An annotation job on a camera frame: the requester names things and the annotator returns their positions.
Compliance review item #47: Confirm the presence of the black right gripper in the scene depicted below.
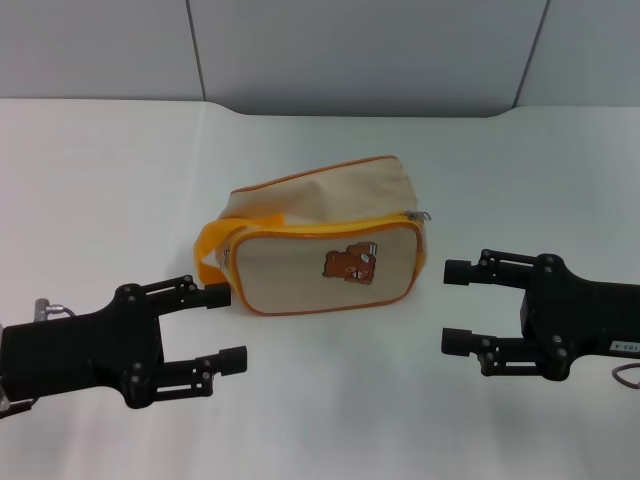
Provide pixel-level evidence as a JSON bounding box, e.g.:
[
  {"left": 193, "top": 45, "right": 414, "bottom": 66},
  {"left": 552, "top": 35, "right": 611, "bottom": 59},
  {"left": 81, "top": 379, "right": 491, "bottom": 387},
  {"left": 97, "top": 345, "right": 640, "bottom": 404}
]
[{"left": 440, "top": 248, "right": 640, "bottom": 383}]

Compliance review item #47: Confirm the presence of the silver connector with grey cable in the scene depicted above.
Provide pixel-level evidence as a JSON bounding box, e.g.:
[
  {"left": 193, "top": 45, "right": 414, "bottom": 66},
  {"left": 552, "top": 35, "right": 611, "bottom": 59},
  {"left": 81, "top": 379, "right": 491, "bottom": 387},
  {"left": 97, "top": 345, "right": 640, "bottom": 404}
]
[{"left": 33, "top": 297, "right": 77, "bottom": 322}]

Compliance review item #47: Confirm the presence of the dark cable of right gripper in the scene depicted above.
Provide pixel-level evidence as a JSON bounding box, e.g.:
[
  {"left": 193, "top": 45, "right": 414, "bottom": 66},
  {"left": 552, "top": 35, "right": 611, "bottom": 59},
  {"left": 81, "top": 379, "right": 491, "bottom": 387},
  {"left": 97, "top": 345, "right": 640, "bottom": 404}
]
[{"left": 613, "top": 363, "right": 640, "bottom": 390}]

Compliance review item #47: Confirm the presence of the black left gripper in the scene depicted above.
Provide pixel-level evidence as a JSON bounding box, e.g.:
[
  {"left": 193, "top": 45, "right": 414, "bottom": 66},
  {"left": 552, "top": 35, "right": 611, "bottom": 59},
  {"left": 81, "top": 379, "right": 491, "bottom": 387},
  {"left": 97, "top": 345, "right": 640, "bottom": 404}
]
[{"left": 0, "top": 273, "right": 249, "bottom": 411}]

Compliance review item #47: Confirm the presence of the beige food bag yellow trim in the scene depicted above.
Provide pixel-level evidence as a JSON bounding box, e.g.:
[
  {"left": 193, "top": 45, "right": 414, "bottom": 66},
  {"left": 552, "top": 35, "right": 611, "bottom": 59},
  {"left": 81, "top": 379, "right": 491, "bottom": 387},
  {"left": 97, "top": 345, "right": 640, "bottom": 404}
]
[{"left": 194, "top": 155, "right": 434, "bottom": 318}]

